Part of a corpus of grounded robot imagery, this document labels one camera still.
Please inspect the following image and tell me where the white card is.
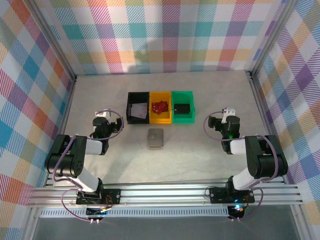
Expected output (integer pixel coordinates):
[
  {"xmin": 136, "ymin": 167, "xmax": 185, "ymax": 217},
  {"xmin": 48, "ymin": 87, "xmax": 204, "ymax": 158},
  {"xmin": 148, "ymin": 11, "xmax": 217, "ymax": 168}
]
[{"xmin": 131, "ymin": 102, "xmax": 148, "ymax": 118}]

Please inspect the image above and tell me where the aluminium side rail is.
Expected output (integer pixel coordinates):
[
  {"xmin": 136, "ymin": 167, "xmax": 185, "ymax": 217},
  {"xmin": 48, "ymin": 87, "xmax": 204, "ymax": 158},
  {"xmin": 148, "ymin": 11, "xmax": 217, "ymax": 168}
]
[
  {"xmin": 43, "ymin": 76, "xmax": 78, "ymax": 188},
  {"xmin": 246, "ymin": 71, "xmax": 288, "ymax": 186}
]

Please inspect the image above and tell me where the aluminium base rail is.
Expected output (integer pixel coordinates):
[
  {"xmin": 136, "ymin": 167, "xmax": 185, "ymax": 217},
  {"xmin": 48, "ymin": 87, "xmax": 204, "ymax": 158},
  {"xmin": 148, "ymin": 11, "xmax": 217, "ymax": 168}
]
[{"xmin": 26, "ymin": 177, "xmax": 305, "ymax": 209}]

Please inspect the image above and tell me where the black plastic bin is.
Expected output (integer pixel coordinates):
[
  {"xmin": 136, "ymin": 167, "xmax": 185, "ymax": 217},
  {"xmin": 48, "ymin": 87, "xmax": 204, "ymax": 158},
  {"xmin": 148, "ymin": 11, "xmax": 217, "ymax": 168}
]
[{"xmin": 126, "ymin": 91, "xmax": 151, "ymax": 125}]

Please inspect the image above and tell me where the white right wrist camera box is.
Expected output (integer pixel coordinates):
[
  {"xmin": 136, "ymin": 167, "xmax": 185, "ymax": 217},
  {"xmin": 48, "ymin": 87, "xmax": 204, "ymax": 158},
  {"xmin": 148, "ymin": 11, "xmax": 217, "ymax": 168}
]
[{"xmin": 221, "ymin": 107, "xmax": 236, "ymax": 124}]

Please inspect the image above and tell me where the aluminium frame post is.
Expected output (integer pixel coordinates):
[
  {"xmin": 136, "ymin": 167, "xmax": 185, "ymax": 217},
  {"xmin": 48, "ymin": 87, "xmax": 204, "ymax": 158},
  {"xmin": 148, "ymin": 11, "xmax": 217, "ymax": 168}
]
[
  {"xmin": 29, "ymin": 0, "xmax": 78, "ymax": 81},
  {"xmin": 248, "ymin": 0, "xmax": 301, "ymax": 78}
]

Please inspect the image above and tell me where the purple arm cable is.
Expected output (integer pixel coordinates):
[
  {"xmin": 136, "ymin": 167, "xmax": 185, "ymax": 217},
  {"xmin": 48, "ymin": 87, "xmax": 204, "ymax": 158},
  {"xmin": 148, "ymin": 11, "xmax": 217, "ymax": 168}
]
[
  {"xmin": 53, "ymin": 108, "xmax": 125, "ymax": 223},
  {"xmin": 202, "ymin": 111, "xmax": 279, "ymax": 223}
]

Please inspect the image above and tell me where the black card holder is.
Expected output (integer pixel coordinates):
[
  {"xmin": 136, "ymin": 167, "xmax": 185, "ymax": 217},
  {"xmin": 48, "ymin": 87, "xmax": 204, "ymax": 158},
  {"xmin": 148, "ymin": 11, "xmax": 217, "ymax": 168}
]
[{"xmin": 174, "ymin": 103, "xmax": 191, "ymax": 115}]

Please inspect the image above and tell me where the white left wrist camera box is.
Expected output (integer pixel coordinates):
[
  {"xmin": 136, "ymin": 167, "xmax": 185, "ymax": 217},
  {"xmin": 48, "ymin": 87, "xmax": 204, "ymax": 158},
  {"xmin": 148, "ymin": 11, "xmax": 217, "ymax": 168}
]
[{"xmin": 94, "ymin": 108, "xmax": 111, "ymax": 118}]

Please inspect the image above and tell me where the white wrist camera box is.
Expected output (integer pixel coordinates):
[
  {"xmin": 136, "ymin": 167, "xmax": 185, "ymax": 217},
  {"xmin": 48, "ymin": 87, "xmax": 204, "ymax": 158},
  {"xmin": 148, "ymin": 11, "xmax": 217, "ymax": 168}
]
[
  {"xmin": 221, "ymin": 107, "xmax": 236, "ymax": 124},
  {"xmin": 94, "ymin": 108, "xmax": 111, "ymax": 118}
]

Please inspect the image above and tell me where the slotted grey cable duct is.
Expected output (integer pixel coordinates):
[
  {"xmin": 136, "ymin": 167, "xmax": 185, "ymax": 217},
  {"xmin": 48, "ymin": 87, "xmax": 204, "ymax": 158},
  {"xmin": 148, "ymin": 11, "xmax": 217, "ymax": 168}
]
[{"xmin": 39, "ymin": 208, "xmax": 230, "ymax": 219}]

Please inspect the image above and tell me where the yellow plastic bin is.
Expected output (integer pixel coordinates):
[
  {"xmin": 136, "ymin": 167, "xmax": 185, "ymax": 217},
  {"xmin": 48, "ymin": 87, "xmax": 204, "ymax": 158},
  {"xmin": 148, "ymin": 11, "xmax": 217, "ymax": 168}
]
[{"xmin": 149, "ymin": 91, "xmax": 173, "ymax": 125}]

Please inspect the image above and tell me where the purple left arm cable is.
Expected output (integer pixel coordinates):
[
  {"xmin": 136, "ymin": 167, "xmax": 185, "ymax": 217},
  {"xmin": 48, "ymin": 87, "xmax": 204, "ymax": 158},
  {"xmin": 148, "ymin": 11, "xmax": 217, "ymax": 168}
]
[{"xmin": 53, "ymin": 108, "xmax": 125, "ymax": 223}]

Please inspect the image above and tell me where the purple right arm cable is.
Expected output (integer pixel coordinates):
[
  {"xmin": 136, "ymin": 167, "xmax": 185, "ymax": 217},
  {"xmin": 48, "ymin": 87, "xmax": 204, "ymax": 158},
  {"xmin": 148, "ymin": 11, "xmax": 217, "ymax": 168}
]
[{"xmin": 202, "ymin": 111, "xmax": 279, "ymax": 223}]

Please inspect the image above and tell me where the green plastic bin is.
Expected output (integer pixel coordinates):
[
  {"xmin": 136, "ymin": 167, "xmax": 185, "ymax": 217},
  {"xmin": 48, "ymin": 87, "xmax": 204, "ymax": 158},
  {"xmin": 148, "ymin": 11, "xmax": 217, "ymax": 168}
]
[{"xmin": 171, "ymin": 90, "xmax": 195, "ymax": 125}]

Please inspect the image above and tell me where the black controller board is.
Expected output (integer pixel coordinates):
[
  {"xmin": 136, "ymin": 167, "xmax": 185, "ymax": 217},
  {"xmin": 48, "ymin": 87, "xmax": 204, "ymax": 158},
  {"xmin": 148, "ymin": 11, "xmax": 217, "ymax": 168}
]
[
  {"xmin": 227, "ymin": 204, "xmax": 246, "ymax": 219},
  {"xmin": 85, "ymin": 205, "xmax": 110, "ymax": 218}
]

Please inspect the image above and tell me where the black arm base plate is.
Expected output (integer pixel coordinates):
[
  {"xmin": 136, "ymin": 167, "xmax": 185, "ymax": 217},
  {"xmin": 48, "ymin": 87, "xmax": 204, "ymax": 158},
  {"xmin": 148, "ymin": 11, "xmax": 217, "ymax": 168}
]
[
  {"xmin": 75, "ymin": 188, "xmax": 122, "ymax": 206},
  {"xmin": 208, "ymin": 187, "xmax": 256, "ymax": 205}
]

